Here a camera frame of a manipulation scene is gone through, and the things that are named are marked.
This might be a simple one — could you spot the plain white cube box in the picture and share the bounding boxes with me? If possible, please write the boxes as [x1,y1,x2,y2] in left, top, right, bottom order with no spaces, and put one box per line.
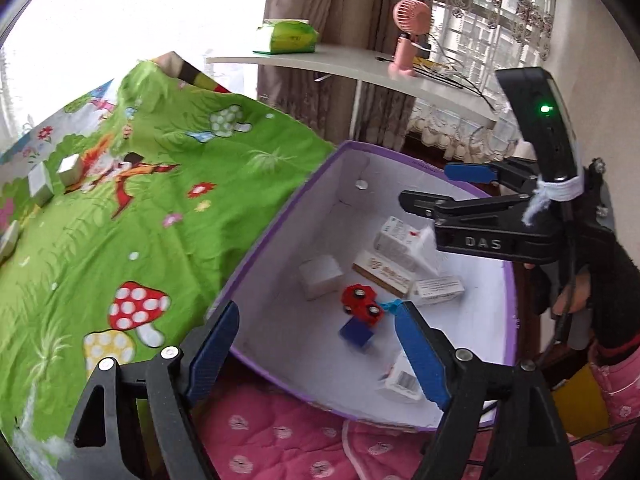
[56,153,84,187]

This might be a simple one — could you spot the large white red-figure medicine box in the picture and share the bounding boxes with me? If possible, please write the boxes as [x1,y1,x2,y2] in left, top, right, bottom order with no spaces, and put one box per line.
[374,216,426,272]

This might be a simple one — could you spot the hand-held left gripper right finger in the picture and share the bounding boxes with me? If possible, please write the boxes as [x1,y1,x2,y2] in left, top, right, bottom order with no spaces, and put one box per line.
[394,301,576,480]

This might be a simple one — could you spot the green tissue pack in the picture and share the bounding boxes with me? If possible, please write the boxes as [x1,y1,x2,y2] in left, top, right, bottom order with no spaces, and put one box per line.
[252,18,321,56]

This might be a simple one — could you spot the white box with barcode label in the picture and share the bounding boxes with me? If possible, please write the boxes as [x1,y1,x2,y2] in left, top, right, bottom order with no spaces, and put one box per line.
[376,354,427,402]

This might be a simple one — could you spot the white lace curtain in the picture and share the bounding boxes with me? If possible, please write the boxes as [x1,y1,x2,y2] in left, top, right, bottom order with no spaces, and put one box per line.
[407,0,556,161]

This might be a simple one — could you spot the person's right hand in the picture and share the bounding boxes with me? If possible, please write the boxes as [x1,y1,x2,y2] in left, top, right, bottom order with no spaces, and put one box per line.
[550,237,640,352]

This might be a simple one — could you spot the dark blue block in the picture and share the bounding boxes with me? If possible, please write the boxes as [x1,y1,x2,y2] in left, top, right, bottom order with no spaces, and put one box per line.
[339,317,377,357]

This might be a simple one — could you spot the green printed cartoon blanket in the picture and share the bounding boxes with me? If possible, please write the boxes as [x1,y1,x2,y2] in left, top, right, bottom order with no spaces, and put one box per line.
[0,57,336,461]

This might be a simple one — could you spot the long white text medicine box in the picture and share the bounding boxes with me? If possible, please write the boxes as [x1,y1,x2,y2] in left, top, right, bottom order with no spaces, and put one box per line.
[411,275,465,307]

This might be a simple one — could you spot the pink handheld fan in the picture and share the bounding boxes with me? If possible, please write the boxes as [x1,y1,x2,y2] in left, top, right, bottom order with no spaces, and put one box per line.
[389,0,432,79]

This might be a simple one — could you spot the gold and white long box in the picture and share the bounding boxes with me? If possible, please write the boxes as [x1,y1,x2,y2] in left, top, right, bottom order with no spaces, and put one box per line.
[351,250,417,297]

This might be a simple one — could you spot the small white barcode box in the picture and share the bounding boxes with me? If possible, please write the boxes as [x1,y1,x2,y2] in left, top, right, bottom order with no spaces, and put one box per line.
[298,254,344,302]

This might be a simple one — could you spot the tall white text box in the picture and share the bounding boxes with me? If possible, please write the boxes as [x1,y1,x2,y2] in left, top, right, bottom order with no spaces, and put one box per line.
[0,220,21,263]

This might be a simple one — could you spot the purple cardboard box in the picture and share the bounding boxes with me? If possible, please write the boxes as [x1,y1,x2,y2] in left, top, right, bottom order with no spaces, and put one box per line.
[206,140,518,433]

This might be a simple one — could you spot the white curved desk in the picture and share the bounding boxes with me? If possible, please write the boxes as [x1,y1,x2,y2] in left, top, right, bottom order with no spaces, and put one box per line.
[205,42,501,142]

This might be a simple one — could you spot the person's right forearm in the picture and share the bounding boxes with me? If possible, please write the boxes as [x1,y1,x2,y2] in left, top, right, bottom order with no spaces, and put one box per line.
[587,340,640,441]

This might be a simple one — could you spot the pink patterned quilt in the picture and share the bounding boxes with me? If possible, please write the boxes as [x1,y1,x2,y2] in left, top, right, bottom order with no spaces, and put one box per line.
[192,375,640,480]

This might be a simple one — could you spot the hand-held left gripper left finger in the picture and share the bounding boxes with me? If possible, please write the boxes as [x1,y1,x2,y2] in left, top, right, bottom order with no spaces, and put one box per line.
[59,300,241,480]

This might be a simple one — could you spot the black cable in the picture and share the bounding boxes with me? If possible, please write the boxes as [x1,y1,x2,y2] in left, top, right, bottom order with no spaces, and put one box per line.
[415,57,496,108]

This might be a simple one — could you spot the striped cloth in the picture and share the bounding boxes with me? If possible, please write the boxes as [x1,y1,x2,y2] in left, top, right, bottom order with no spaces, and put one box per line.
[152,51,233,95]

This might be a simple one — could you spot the red and blue toy car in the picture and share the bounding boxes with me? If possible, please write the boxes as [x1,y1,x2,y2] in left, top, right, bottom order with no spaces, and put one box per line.
[341,284,403,324]

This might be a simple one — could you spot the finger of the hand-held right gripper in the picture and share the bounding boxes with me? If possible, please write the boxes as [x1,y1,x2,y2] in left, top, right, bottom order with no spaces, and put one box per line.
[444,157,544,196]
[398,188,542,224]

